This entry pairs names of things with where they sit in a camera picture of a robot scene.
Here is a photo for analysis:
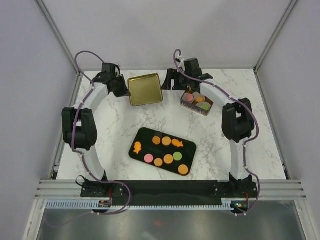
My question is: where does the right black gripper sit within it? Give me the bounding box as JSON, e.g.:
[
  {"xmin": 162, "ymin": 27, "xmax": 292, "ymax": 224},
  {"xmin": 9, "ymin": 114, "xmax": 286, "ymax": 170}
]
[{"xmin": 160, "ymin": 69, "xmax": 191, "ymax": 92}]

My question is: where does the pink sandwich cookie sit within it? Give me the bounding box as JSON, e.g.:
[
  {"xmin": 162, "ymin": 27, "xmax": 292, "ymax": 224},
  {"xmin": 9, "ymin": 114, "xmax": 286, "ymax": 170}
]
[
  {"xmin": 144, "ymin": 153, "xmax": 154, "ymax": 164},
  {"xmin": 185, "ymin": 93, "xmax": 194, "ymax": 104}
]

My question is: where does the orange swirl cookie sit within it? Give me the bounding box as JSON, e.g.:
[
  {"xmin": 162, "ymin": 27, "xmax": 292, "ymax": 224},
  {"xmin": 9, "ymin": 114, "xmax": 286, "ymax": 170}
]
[{"xmin": 196, "ymin": 96, "xmax": 205, "ymax": 103}]

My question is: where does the gold cookie tin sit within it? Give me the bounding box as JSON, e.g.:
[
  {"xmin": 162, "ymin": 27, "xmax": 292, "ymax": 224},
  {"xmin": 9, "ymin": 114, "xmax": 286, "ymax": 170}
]
[{"xmin": 180, "ymin": 89, "xmax": 214, "ymax": 116}]

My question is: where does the gold tin lid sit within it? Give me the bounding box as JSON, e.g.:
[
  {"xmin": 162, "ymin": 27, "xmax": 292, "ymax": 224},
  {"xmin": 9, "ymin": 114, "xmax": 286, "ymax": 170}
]
[{"xmin": 127, "ymin": 73, "xmax": 163, "ymax": 107}]

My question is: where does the green sandwich cookie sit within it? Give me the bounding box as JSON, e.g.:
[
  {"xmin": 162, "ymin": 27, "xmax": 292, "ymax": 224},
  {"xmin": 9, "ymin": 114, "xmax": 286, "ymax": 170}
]
[
  {"xmin": 198, "ymin": 104, "xmax": 210, "ymax": 111},
  {"xmin": 173, "ymin": 152, "xmax": 183, "ymax": 161}
]

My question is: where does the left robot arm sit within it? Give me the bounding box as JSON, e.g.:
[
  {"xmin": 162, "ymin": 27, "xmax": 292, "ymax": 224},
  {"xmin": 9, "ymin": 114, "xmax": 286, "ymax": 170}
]
[{"xmin": 61, "ymin": 63, "xmax": 130, "ymax": 198}]

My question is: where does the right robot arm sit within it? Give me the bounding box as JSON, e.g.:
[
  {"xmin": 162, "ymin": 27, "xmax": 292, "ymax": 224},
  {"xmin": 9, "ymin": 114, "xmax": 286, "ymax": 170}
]
[{"xmin": 161, "ymin": 56, "xmax": 259, "ymax": 198}]

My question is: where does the white paper cup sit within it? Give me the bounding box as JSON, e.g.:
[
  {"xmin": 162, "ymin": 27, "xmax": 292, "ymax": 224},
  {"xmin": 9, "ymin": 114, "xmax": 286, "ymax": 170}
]
[
  {"xmin": 193, "ymin": 92, "xmax": 206, "ymax": 103},
  {"xmin": 196, "ymin": 102, "xmax": 211, "ymax": 114},
  {"xmin": 182, "ymin": 93, "xmax": 195, "ymax": 104}
]

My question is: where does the orange fish cookie right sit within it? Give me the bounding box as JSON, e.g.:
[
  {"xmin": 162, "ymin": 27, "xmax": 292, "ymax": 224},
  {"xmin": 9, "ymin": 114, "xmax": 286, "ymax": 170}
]
[{"xmin": 171, "ymin": 139, "xmax": 184, "ymax": 148}]

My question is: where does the orange fish cookie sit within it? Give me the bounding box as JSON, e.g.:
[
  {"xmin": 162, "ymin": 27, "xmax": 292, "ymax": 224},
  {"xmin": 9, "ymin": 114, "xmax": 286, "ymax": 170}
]
[
  {"xmin": 133, "ymin": 141, "xmax": 142, "ymax": 155},
  {"xmin": 171, "ymin": 139, "xmax": 184, "ymax": 148}
]

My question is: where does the orange fish cookie left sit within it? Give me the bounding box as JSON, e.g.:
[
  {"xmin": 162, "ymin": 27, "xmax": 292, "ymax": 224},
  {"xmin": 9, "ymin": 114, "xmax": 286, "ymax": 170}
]
[{"xmin": 133, "ymin": 141, "xmax": 142, "ymax": 155}]

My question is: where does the orange dotted cookie upper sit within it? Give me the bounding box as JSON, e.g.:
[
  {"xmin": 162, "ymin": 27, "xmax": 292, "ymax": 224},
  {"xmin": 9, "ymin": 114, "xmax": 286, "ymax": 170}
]
[{"xmin": 161, "ymin": 136, "xmax": 172, "ymax": 146}]

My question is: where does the orange dotted cookie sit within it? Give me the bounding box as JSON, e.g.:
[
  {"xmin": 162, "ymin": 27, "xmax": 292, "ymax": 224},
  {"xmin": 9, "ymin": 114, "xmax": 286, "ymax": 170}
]
[
  {"xmin": 161, "ymin": 136, "xmax": 172, "ymax": 146},
  {"xmin": 178, "ymin": 164, "xmax": 189, "ymax": 176},
  {"xmin": 163, "ymin": 154, "xmax": 174, "ymax": 165}
]

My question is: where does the orange chip cookie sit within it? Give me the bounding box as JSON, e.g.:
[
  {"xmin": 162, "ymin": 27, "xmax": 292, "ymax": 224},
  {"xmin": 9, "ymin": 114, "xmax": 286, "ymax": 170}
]
[{"xmin": 152, "ymin": 136, "xmax": 162, "ymax": 145}]

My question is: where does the black oval tray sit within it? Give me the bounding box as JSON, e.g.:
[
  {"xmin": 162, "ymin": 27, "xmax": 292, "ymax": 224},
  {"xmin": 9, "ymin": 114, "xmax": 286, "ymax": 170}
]
[{"xmin": 128, "ymin": 127, "xmax": 197, "ymax": 176}]

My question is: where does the orange dotted cookie middle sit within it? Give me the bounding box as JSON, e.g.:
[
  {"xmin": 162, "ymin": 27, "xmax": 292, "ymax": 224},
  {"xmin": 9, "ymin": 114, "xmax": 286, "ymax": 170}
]
[{"xmin": 163, "ymin": 154, "xmax": 174, "ymax": 165}]

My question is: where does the orange shell cookie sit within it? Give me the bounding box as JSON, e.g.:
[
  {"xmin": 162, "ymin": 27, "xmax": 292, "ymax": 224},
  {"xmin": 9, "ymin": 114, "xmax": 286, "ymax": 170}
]
[{"xmin": 153, "ymin": 158, "xmax": 163, "ymax": 167}]

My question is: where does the orange dotted cookie lower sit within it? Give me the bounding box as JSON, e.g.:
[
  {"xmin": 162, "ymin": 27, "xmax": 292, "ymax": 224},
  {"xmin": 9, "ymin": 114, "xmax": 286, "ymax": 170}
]
[{"xmin": 178, "ymin": 164, "xmax": 189, "ymax": 176}]

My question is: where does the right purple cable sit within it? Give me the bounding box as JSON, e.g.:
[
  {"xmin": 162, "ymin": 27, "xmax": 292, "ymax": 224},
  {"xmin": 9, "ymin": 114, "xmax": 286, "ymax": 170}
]
[{"xmin": 172, "ymin": 49, "xmax": 262, "ymax": 218}]

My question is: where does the purple cable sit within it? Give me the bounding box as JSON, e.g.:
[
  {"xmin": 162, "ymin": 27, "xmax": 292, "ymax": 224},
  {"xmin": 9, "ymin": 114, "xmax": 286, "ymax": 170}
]
[
  {"xmin": 44, "ymin": 50, "xmax": 132, "ymax": 229},
  {"xmin": 172, "ymin": 49, "xmax": 262, "ymax": 218}
]

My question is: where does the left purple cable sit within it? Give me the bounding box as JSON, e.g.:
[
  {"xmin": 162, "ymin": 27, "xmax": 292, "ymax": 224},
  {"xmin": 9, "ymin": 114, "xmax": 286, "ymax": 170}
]
[{"xmin": 44, "ymin": 50, "xmax": 132, "ymax": 229}]

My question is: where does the left aluminium frame post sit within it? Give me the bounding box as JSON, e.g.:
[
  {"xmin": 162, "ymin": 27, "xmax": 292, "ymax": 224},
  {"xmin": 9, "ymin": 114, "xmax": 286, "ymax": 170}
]
[{"xmin": 34, "ymin": 0, "xmax": 80, "ymax": 76}]

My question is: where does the aluminium frame post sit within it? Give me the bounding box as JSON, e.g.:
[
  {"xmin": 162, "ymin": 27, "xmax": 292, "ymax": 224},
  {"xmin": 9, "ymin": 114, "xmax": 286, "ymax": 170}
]
[
  {"xmin": 34, "ymin": 0, "xmax": 80, "ymax": 76},
  {"xmin": 253, "ymin": 0, "xmax": 300, "ymax": 74}
]

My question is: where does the right aluminium frame post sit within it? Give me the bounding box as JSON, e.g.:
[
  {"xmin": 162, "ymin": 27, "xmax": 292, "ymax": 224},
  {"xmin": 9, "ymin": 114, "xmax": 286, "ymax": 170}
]
[{"xmin": 253, "ymin": 0, "xmax": 300, "ymax": 74}]

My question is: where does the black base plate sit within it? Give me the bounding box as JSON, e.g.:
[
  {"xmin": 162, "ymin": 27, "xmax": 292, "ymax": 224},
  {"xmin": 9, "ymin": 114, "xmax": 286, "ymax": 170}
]
[{"xmin": 91, "ymin": 180, "xmax": 258, "ymax": 206}]

